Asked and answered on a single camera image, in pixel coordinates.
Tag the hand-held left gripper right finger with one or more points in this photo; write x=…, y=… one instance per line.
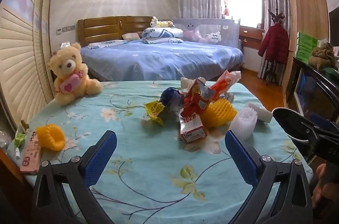
x=242, y=157

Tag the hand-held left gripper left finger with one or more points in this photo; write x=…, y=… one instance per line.
x=102, y=157

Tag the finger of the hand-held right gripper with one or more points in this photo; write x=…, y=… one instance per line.
x=315, y=131
x=319, y=119

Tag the white foam fruit net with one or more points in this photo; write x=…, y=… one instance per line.
x=245, y=122

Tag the white foam block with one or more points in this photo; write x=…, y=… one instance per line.
x=261, y=112

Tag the yellow foam fruit net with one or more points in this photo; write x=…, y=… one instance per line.
x=50, y=136
x=219, y=112

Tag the red white carton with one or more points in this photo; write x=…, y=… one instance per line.
x=192, y=126

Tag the red foil snack bag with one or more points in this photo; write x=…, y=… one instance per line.
x=197, y=102

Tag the yellow wrapper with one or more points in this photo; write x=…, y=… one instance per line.
x=155, y=108

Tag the orange red wrapper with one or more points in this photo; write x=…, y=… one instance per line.
x=221, y=86

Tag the green wrapper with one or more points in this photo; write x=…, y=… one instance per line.
x=20, y=139

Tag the dark blue plastic bag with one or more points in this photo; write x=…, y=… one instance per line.
x=170, y=96

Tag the white printed snack bag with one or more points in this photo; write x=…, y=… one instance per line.
x=186, y=83

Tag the person's right hand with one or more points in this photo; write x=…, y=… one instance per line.
x=321, y=194

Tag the black glossy cabinet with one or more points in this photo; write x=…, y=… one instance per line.
x=325, y=89

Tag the turquoise floral tablecloth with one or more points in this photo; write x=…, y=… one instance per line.
x=148, y=147

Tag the dark green cloth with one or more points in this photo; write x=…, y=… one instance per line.
x=331, y=71

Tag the brown plush cloth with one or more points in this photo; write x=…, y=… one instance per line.
x=323, y=54

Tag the pink flat packet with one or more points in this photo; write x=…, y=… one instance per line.
x=30, y=157

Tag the stack of green packets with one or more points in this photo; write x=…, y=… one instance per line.
x=304, y=46

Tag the red padded jacket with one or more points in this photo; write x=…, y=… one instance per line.
x=274, y=43

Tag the black television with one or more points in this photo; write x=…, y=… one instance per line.
x=334, y=25

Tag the cream teddy bear pink heart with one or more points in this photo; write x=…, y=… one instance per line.
x=67, y=62

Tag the wooden wardrobe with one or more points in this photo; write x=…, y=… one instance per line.
x=304, y=14

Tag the wooden desk with drawers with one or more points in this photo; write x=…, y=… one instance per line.
x=250, y=33

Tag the wooden coat rack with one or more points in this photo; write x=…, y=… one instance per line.
x=276, y=16

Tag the bed with blue sheet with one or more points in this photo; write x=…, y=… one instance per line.
x=159, y=59

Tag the blue white printed pillow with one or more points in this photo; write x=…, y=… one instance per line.
x=106, y=43

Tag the small beige pillow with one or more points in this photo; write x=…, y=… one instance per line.
x=131, y=36

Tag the cream louvered closet door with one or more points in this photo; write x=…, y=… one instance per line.
x=23, y=54

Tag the wooden bed headboard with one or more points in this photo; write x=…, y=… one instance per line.
x=106, y=28

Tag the pink plush toy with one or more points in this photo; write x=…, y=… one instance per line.
x=190, y=35

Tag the folded blue white quilt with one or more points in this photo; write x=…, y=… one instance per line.
x=161, y=34

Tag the bright window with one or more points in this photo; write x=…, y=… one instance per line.
x=243, y=1

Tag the yellow white plush toy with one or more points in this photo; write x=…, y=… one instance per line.
x=163, y=23

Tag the wall switch panel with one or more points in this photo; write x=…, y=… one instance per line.
x=66, y=28

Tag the grey mesh bed guard rail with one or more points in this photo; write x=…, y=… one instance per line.
x=201, y=28

